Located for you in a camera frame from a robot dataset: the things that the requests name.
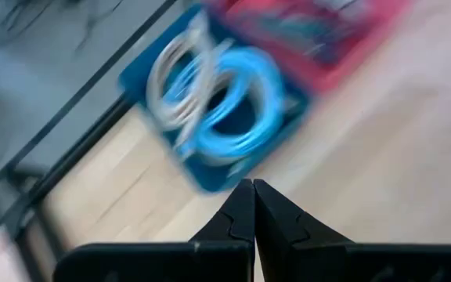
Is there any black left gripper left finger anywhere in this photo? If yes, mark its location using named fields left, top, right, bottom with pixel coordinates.
left=52, top=179, right=256, bottom=282

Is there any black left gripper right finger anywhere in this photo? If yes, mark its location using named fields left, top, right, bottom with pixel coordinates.
left=253, top=179, right=451, bottom=282

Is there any thick white cable coil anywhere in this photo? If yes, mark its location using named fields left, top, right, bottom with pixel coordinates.
left=145, top=11, right=236, bottom=153

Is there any light blue HDMI cable coil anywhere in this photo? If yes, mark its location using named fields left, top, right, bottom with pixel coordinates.
left=162, top=45, right=290, bottom=168

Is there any teal black braided USB cable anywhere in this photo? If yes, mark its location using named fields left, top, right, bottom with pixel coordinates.
left=248, top=3, right=367, bottom=66

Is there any pink plastic bin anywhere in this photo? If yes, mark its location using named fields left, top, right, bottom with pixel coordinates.
left=205, top=0, right=413, bottom=96

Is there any blue plastic bin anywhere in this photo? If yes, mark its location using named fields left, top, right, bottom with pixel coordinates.
left=117, top=3, right=313, bottom=195

